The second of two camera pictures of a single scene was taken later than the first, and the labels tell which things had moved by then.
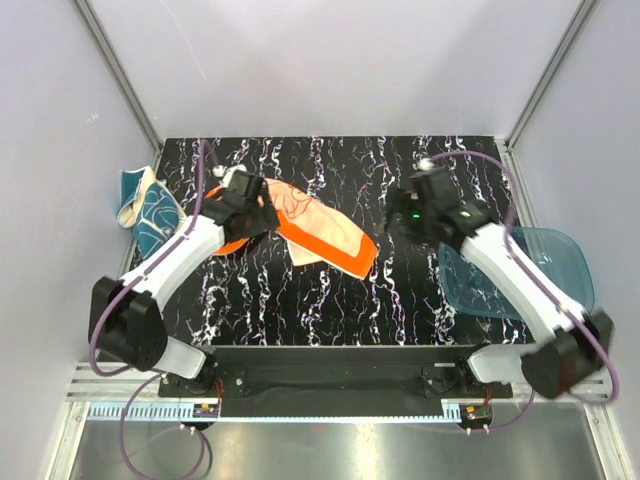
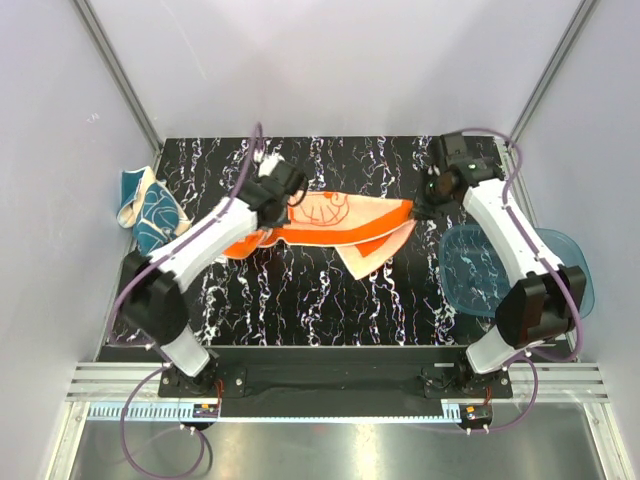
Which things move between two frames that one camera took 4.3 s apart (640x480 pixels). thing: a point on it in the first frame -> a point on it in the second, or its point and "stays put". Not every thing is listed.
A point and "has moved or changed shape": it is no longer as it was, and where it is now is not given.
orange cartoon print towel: x=313 y=234 has moved or changed shape
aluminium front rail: x=89 y=385 stays put
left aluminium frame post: x=117 y=71 stays put
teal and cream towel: x=149 y=207 stays put
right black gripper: x=402 y=205 -> x=427 y=211
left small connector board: x=202 y=410 stays put
